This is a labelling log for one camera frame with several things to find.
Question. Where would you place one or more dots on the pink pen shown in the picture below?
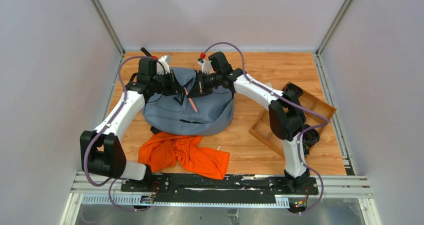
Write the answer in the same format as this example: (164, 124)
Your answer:
(190, 100)

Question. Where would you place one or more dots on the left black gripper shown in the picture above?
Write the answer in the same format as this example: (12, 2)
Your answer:
(174, 85)

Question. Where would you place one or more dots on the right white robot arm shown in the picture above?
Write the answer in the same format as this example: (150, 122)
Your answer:
(286, 118)

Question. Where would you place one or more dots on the blue grey backpack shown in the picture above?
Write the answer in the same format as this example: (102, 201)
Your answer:
(175, 115)

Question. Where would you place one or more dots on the beige wallet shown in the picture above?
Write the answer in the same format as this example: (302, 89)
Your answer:
(269, 84)

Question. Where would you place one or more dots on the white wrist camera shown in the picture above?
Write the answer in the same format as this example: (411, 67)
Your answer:
(205, 64)
(162, 65)

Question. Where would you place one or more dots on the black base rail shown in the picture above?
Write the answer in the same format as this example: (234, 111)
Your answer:
(232, 189)

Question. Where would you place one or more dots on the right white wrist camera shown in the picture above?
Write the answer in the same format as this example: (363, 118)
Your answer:
(205, 64)

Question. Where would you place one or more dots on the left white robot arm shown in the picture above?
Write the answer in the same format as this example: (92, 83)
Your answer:
(101, 150)

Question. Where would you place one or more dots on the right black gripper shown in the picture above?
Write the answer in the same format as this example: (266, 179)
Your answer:
(199, 88)

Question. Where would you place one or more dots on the orange cloth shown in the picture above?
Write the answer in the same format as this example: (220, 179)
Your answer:
(165, 150)

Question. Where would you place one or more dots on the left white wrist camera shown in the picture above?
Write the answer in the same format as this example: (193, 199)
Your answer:
(162, 65)

